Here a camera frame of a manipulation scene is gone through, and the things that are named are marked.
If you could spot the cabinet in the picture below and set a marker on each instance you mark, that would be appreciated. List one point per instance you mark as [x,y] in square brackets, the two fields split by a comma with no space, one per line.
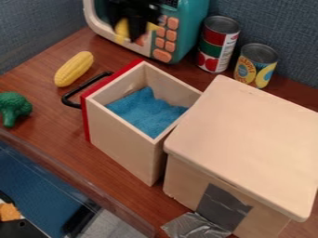
[248,136]

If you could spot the grey tape patch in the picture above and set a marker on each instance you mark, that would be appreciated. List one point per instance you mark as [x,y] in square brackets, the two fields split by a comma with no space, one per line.
[219,207]

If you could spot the yellow toy corn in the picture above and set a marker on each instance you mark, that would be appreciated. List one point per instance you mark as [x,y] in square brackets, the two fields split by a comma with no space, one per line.
[73,69]

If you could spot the toy microwave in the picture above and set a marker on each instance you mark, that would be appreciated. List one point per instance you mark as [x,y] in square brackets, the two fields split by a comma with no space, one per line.
[184,28]

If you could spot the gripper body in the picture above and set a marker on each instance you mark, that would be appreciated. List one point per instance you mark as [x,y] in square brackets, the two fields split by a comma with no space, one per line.
[134,10]

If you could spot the blue cloth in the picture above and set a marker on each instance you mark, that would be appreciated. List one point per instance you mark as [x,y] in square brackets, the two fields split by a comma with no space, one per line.
[147,113]

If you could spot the drawer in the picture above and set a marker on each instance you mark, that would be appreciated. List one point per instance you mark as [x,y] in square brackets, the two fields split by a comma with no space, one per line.
[124,145]

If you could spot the green toy broccoli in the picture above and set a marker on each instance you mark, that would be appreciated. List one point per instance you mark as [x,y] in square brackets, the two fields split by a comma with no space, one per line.
[14,105]

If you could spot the red green white can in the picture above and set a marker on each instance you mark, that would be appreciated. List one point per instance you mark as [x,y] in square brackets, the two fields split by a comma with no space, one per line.
[217,43]

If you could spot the yellow blue can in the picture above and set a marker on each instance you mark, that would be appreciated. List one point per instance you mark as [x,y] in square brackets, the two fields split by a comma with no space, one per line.
[253,68]

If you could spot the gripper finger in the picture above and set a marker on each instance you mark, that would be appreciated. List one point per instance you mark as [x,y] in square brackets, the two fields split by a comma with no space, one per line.
[136,29]

